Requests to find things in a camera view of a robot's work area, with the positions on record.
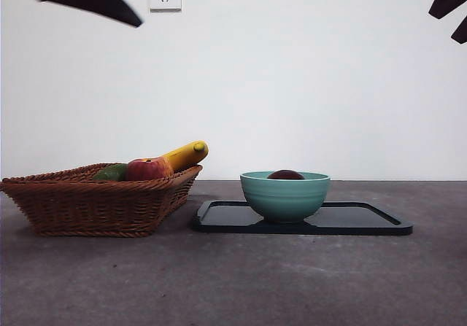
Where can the dark purple plum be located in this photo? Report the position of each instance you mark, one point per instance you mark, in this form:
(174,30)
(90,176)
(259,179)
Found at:
(286,175)

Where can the teal ribbed bowl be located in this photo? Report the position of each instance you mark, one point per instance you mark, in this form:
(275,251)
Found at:
(284,198)

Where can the green fruit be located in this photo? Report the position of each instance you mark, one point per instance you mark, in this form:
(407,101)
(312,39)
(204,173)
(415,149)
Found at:
(111,173)

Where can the red apple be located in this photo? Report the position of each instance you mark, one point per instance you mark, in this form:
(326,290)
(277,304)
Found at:
(144,171)

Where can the yellow banana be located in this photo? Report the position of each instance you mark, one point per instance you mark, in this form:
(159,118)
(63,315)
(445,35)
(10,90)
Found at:
(182,158)

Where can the brown wicker basket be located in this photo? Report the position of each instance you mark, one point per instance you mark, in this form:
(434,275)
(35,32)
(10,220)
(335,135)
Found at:
(98,209)

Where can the black rectangular tray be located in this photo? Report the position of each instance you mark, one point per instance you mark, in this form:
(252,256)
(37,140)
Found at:
(226,218)

